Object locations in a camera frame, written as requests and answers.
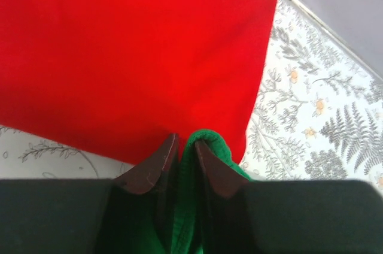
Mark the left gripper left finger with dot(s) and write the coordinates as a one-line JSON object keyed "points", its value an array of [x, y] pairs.
{"points": [[139, 216]]}

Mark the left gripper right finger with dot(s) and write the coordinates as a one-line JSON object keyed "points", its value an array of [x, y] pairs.
{"points": [[221, 208]]}

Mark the green t shirt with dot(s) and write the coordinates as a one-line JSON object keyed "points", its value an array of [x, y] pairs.
{"points": [[185, 215]]}

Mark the floral table cloth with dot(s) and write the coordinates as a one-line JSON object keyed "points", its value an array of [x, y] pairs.
{"points": [[317, 115]]}

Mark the folded red t shirt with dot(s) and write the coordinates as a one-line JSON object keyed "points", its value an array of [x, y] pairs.
{"points": [[116, 77]]}

